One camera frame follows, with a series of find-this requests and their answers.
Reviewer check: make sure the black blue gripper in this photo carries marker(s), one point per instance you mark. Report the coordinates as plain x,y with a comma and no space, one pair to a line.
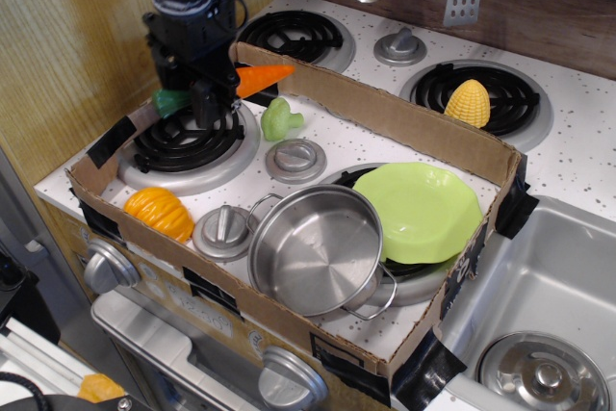
189,42

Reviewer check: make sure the orange plastic toy carrot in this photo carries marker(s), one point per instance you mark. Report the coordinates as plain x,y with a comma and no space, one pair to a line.
253,79

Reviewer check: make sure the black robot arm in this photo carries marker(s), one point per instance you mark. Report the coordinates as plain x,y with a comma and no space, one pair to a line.
189,41

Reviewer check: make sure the light green plastic plate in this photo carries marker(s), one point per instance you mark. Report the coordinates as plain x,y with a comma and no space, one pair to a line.
427,214

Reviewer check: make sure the front left stove burner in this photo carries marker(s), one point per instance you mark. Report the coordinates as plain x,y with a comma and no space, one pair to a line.
175,154

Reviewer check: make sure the green toy broccoli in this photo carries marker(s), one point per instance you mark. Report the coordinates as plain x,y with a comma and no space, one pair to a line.
278,120

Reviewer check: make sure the back left stove burner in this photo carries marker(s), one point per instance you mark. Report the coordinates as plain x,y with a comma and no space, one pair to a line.
313,38

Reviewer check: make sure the silver stovetop knob centre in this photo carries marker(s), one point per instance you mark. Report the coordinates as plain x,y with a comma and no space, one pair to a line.
295,161

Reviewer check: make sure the silver stovetop knob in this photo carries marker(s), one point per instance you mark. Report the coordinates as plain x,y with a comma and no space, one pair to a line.
402,48
295,161
224,234

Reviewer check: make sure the orange toy pumpkin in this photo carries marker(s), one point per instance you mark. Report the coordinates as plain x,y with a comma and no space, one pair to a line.
161,210

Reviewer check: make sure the silver stovetop knob front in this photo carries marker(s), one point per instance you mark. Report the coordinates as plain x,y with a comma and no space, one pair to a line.
224,234

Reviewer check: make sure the brown cardboard fence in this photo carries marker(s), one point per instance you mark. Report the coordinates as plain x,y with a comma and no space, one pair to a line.
354,123

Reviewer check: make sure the silver oven knob left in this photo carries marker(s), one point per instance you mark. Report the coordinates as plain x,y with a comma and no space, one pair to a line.
108,268

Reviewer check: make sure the silver oven knob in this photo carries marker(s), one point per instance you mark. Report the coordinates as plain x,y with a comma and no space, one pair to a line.
288,383
108,268

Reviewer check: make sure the stainless steel pot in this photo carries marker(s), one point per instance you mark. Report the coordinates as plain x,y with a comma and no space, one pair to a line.
318,250

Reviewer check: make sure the silver stovetop knob back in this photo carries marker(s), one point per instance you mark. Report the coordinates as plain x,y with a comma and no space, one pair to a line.
402,48

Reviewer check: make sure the yellow toy corn cob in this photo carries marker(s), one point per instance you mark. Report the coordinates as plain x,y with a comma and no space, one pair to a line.
470,103

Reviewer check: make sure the silver oven knob right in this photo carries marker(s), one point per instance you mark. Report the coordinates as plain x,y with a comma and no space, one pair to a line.
288,383

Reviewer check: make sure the orange object bottom left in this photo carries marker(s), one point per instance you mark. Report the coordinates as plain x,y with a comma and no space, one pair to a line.
98,387

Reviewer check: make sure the back right stove burner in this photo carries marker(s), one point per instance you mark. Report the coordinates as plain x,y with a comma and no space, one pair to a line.
521,111

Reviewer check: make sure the silver toy sink basin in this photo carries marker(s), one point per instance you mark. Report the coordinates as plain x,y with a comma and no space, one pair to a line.
556,276

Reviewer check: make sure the silver pot lid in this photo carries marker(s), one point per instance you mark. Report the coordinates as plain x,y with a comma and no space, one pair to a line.
542,372

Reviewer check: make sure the silver oven door handle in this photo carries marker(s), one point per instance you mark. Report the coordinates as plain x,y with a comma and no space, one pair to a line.
184,368

